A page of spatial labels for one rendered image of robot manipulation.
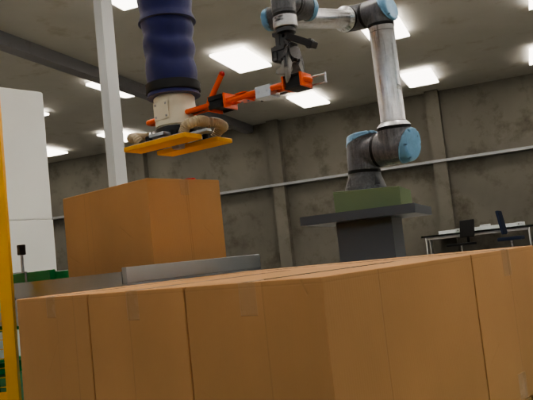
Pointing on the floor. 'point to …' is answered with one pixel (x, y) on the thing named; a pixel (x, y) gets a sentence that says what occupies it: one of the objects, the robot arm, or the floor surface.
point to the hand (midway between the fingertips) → (296, 82)
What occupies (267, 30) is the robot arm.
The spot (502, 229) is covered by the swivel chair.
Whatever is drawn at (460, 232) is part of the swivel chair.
